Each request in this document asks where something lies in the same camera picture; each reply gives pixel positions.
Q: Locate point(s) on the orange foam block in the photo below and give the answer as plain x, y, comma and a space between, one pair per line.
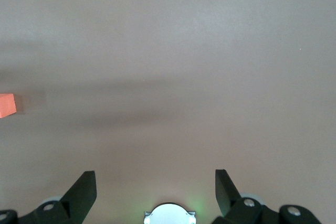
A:
6, 106

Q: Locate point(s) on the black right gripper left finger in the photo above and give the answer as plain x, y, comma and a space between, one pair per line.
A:
76, 200

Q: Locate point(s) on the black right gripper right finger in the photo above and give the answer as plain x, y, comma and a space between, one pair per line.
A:
231, 203

